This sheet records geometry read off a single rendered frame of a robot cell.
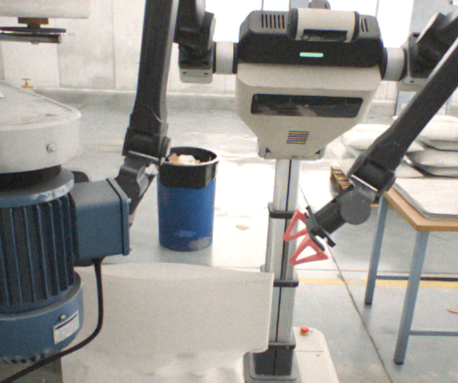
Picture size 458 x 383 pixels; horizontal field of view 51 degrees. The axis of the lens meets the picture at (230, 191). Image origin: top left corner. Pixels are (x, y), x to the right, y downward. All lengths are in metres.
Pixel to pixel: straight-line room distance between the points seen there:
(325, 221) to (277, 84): 0.42
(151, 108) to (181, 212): 2.40
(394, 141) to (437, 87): 0.13
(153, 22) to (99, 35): 8.36
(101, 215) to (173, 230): 2.68
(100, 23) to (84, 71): 0.89
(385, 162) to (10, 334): 0.71
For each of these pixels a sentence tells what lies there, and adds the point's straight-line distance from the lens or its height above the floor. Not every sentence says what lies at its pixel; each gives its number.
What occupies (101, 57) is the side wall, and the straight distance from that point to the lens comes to 9.21.
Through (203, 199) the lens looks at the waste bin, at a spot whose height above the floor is 0.39.
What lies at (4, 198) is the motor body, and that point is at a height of 1.33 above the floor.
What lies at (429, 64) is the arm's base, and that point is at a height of 1.45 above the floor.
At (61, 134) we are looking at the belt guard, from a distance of 0.61.
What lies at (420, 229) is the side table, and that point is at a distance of 2.21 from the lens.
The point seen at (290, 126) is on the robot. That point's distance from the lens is 1.40.
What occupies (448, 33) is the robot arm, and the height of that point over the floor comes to 1.53.
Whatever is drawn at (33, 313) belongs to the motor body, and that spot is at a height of 1.17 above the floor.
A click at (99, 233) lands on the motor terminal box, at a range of 0.68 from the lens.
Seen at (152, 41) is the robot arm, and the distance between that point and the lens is 0.85.
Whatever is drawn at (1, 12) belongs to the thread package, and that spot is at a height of 1.53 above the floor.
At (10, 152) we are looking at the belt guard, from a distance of 0.59.
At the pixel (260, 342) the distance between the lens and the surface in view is 1.16.
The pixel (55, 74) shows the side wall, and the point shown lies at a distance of 9.47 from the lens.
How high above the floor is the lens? 1.54
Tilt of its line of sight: 20 degrees down
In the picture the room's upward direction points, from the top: 2 degrees clockwise
